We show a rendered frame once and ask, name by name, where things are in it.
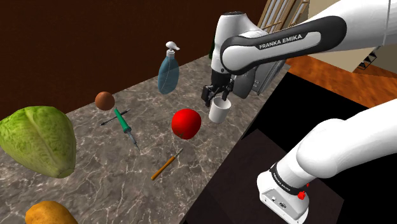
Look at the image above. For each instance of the black pen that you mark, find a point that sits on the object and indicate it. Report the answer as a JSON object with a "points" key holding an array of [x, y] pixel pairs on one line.
{"points": [[108, 120]]}

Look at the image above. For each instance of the wooden framed window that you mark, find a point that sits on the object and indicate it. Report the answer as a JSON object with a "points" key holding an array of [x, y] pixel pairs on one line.
{"points": [[276, 15]]}

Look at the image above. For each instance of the green lettuce head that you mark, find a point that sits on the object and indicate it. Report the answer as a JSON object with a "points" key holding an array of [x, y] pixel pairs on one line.
{"points": [[37, 139]]}

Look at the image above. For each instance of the dark robot stand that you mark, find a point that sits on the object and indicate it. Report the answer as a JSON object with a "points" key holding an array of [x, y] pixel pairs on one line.
{"points": [[235, 173]]}

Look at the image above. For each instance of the red tomato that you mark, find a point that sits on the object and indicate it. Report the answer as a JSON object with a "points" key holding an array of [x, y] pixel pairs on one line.
{"points": [[186, 124]]}

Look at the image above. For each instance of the white cup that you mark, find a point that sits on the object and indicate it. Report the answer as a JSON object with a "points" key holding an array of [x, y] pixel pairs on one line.
{"points": [[218, 113]]}

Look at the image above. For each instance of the yellow-brown potato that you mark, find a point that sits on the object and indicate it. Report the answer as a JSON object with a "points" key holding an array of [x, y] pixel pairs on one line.
{"points": [[49, 214]]}

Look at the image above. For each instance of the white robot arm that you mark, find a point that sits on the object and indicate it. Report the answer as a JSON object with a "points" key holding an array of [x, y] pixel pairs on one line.
{"points": [[335, 145]]}

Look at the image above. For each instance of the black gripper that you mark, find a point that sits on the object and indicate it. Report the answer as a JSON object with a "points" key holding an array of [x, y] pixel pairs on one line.
{"points": [[220, 79]]}

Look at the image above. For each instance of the grey metal appliance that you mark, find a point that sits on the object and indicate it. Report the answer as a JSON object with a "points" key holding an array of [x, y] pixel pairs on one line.
{"points": [[270, 77]]}

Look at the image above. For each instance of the brown ball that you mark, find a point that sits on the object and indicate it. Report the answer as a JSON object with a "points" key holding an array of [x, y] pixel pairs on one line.
{"points": [[104, 100]]}

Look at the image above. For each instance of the blue soap dispenser bottle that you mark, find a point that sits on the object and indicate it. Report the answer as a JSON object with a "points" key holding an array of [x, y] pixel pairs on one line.
{"points": [[168, 76]]}

